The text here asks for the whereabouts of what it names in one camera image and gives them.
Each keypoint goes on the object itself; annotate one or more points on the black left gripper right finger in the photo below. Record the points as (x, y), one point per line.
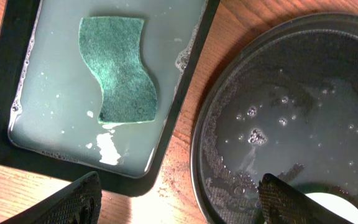
(281, 203)

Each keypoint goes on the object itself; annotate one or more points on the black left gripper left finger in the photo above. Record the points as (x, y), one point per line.
(77, 203)

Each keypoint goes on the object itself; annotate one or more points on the mint green plate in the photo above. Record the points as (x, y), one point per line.
(337, 205)

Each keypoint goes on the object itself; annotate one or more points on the green yellow sponge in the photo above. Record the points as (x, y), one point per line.
(110, 48)

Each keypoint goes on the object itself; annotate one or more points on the round black tray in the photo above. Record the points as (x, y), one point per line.
(286, 105)

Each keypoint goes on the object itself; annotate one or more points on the dark green rectangular tray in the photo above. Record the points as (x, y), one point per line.
(92, 91)

